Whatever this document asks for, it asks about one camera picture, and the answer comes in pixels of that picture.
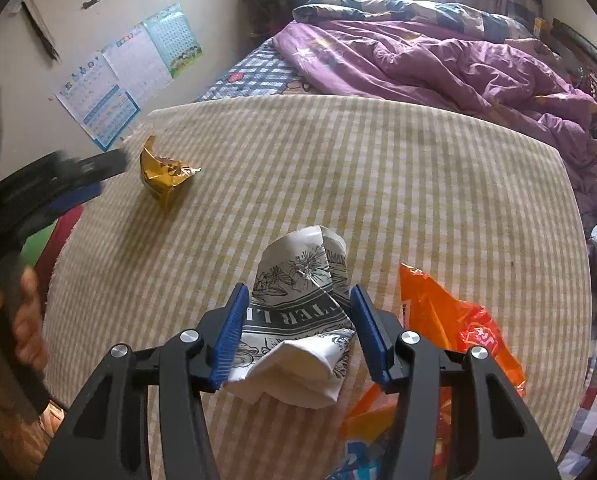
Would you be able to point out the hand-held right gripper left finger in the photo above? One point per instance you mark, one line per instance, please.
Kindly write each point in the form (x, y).
(233, 330)

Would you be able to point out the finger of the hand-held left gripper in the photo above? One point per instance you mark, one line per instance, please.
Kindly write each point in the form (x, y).
(101, 166)
(78, 200)

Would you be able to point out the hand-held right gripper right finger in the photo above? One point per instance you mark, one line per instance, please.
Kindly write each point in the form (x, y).
(371, 335)

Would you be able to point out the yellow snack wrapper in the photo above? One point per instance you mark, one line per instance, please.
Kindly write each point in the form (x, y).
(163, 180)

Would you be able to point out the white printed paper bag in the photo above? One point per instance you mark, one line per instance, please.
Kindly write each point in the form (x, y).
(298, 280)

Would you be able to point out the person's left hand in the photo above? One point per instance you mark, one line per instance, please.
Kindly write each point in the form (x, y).
(31, 325)

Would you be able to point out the orange plastic bag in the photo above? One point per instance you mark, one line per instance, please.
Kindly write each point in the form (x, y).
(433, 310)

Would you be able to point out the blue snack packet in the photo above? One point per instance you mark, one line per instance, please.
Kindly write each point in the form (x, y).
(358, 462)

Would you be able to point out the yellow checkered cloth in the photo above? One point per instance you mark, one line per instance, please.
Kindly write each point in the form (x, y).
(378, 185)

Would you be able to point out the blue plaid bed sheet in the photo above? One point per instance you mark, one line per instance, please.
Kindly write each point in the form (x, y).
(248, 75)

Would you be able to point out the red and blue plaid blanket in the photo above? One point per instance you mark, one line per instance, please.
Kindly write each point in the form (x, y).
(593, 400)

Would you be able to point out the dark side table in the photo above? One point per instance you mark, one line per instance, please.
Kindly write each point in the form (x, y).
(268, 5)

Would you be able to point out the purple quilt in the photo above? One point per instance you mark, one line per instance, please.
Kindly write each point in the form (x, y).
(428, 60)

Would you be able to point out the plaid pillow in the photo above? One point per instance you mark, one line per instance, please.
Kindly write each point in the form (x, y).
(523, 0)

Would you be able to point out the blue grid wall poster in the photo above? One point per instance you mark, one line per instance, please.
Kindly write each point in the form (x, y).
(103, 110)

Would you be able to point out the white chart wall poster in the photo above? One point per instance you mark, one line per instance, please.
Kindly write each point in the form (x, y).
(138, 55)

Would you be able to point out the dark wall strip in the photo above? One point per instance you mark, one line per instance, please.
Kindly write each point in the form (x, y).
(41, 30)

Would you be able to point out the green-bordered wall poster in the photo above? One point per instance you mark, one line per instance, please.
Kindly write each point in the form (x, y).
(176, 35)

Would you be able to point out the dark wooden bed frame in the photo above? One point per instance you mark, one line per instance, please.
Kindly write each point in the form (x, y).
(583, 50)

